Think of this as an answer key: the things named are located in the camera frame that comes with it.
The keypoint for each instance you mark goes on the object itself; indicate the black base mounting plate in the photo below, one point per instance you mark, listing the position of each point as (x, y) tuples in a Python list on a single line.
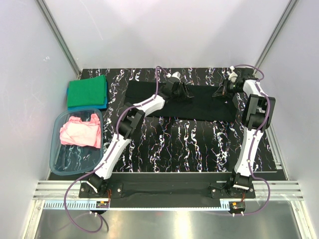
[(215, 185)]

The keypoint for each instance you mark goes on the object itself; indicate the black t shirt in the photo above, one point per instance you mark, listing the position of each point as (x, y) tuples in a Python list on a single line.
[(201, 107)]

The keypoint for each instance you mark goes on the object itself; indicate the clear blue plastic bin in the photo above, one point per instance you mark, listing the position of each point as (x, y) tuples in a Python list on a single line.
[(72, 159)]

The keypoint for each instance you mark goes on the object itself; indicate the folded green t shirt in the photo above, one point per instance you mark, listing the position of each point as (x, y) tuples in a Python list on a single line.
[(87, 92)]

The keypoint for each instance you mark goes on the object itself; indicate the pink t shirt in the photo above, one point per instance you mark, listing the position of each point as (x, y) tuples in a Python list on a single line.
[(82, 133)]

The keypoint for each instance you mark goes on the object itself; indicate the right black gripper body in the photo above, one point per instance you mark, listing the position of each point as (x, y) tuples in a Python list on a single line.
[(232, 87)]

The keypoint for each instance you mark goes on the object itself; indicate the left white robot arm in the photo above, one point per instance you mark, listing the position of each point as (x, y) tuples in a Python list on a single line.
[(129, 124)]

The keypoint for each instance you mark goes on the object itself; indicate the aluminium frame post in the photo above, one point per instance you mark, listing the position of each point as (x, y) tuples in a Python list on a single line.
[(291, 5), (58, 36)]

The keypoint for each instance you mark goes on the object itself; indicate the folded blue t shirt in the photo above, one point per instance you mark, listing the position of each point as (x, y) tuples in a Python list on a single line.
[(100, 107)]

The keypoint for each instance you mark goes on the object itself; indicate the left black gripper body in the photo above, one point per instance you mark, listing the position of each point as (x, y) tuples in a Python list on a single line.
[(177, 94)]

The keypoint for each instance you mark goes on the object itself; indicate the right aluminium frame post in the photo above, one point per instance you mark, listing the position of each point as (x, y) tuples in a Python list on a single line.
[(291, 5)]

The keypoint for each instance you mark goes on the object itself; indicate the left aluminium frame post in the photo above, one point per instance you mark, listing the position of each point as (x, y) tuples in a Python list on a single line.
[(58, 36)]

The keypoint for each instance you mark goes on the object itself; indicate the white slotted cable duct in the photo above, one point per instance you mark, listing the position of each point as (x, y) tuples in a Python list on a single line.
[(118, 205)]

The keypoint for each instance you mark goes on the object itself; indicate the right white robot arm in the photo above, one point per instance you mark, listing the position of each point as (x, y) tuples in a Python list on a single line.
[(255, 119)]

